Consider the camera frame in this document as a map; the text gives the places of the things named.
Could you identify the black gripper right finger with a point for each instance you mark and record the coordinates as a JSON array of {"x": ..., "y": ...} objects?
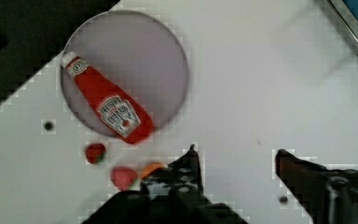
[{"x": 330, "y": 196}]

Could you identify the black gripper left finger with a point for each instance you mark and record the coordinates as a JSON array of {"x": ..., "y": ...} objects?
[{"x": 183, "y": 172}]

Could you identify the orange fruit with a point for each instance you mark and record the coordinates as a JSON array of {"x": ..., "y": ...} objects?
[{"x": 150, "y": 167}]

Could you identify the pink strawberry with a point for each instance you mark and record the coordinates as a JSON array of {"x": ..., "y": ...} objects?
[{"x": 123, "y": 177}]

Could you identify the red ketchup bottle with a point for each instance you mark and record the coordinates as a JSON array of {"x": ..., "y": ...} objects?
[{"x": 119, "y": 112}]

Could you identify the dark red strawberry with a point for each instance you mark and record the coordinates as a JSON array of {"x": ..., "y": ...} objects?
[{"x": 95, "y": 153}]

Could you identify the grey round plate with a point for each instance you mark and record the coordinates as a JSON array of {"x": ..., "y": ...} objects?
[{"x": 141, "y": 55}]

